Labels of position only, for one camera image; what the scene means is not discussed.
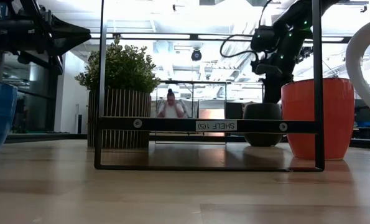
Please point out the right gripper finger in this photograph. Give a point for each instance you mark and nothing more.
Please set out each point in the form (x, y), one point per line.
(271, 91)

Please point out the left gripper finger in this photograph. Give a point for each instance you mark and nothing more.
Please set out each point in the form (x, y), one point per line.
(66, 28)
(63, 43)

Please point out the dark red mug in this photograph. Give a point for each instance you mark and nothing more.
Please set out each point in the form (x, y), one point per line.
(259, 110)

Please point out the orange mug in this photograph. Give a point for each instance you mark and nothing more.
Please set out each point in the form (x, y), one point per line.
(337, 118)

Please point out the white mug blue leaves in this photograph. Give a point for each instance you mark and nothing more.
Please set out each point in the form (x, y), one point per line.
(353, 59)

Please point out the blue mug white inside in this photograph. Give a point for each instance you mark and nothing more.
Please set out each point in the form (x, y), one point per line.
(1, 115)

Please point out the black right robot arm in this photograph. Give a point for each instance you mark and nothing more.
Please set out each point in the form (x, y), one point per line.
(296, 18)

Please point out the black background box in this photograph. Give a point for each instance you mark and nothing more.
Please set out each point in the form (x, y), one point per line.
(234, 110)

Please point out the dark glass partition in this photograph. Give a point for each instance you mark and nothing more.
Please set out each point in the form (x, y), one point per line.
(38, 93)

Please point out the green plant in striped pot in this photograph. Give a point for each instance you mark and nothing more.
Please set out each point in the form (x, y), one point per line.
(125, 68)

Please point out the person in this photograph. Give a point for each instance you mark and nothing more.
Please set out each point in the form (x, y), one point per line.
(171, 109)

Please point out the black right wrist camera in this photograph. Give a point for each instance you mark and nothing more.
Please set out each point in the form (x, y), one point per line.
(264, 39)

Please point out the black ceiling dome camera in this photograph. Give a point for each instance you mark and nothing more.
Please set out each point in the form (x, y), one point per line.
(196, 55)

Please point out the black overhead rail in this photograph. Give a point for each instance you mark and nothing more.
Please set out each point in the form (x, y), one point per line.
(194, 36)

